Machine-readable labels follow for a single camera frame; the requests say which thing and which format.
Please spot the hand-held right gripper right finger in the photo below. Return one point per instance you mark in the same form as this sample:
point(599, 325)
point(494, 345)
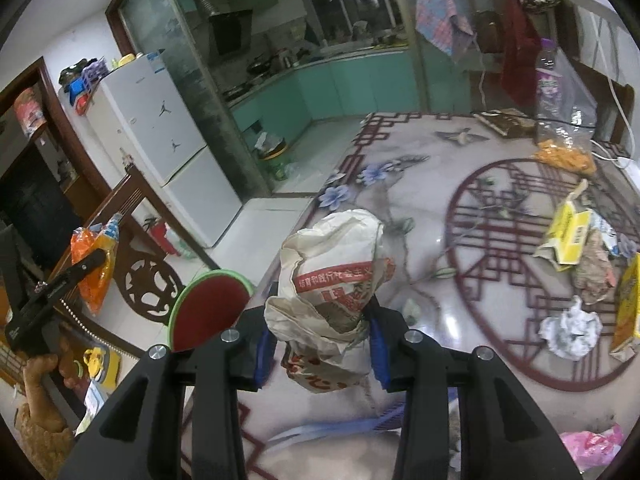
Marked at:
point(380, 360)

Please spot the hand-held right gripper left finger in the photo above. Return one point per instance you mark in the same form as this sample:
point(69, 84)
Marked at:
point(260, 362)

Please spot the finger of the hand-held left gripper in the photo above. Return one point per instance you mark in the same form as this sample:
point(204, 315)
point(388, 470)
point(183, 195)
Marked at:
point(75, 272)

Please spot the orange snack bag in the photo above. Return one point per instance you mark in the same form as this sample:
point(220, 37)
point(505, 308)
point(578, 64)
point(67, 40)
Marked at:
point(92, 285)

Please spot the white paper bag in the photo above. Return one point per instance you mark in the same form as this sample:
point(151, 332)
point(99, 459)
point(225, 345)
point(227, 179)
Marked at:
point(330, 280)

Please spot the white paper ball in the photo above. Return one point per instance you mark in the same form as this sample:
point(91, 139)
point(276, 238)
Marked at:
point(570, 330)

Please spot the yellow box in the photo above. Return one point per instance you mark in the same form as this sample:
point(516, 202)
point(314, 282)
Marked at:
point(570, 235)

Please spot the brown paper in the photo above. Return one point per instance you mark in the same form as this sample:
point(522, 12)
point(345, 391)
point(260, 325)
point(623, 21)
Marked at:
point(595, 270)

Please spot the yellow drink carton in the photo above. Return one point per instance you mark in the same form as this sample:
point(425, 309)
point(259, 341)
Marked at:
point(627, 310)

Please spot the blue white wrapper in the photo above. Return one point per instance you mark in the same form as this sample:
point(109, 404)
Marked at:
point(607, 232)

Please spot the person's left forearm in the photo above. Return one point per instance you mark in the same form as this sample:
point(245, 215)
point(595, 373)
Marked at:
point(45, 450)

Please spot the person's left hand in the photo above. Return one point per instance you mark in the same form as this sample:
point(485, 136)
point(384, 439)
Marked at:
point(42, 385)

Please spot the carved wooden chair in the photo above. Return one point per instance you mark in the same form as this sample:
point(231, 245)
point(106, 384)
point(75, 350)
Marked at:
point(150, 285)

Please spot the yellow floor item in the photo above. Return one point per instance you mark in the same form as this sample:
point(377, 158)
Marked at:
point(102, 367)

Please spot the red fire extinguisher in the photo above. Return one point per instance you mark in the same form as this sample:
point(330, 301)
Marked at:
point(162, 237)

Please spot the white refrigerator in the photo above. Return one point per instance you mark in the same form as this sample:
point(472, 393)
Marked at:
point(165, 125)

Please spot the blue plastic baskets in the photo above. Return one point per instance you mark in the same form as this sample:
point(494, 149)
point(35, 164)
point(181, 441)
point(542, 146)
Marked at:
point(82, 87)

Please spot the green kitchen waste bin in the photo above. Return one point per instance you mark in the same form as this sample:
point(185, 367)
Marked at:
point(275, 165)

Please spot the yellow green item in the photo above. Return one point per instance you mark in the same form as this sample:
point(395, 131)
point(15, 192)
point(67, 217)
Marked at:
point(127, 59)

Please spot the pink plastic bag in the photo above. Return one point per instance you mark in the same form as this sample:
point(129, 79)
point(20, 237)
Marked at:
point(590, 447)

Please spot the brown patterned pouch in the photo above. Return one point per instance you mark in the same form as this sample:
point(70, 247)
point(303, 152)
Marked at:
point(510, 122)

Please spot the clear bag of orange snacks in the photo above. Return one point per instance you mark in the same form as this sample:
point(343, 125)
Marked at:
point(565, 157)

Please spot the teal kitchen cabinets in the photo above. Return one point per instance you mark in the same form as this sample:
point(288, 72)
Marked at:
point(350, 85)

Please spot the black wok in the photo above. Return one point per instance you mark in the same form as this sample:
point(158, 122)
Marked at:
point(260, 65)

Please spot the black range hood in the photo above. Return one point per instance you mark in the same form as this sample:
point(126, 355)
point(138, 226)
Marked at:
point(230, 30)

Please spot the white power strip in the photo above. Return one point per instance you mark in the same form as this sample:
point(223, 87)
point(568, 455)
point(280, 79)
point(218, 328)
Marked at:
point(630, 161)

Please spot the purple cap water bottle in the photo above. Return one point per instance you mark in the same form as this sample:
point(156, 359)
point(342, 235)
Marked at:
point(550, 85)

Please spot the red garment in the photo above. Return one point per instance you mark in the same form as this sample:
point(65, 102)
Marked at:
point(520, 60)

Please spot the plain wooden chair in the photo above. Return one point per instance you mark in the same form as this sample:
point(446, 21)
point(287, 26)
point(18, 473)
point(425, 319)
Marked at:
point(622, 102)

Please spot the plaid towel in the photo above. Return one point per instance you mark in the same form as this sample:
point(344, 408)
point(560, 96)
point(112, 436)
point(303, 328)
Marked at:
point(440, 10)

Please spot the kitchen window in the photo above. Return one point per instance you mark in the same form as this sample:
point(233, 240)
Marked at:
point(340, 0)

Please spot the red wall hanging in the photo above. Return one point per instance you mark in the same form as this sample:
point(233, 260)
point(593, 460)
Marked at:
point(30, 110)

